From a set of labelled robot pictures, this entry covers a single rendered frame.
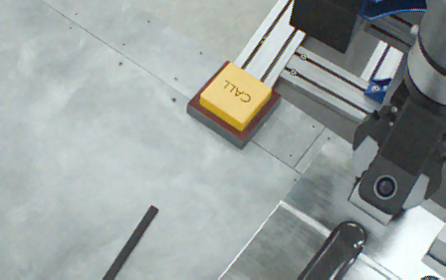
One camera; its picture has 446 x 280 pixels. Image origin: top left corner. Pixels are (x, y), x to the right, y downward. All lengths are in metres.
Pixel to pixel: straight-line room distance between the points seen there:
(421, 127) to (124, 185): 0.38
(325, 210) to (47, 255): 0.31
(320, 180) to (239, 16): 1.26
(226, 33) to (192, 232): 1.18
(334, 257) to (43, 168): 0.35
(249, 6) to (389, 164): 1.44
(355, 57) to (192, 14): 0.46
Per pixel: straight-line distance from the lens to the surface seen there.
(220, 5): 2.20
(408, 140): 0.80
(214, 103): 1.05
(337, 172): 0.97
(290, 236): 0.93
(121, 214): 1.02
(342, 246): 0.94
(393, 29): 1.31
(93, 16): 1.16
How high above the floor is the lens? 1.73
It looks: 60 degrees down
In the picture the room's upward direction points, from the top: 10 degrees clockwise
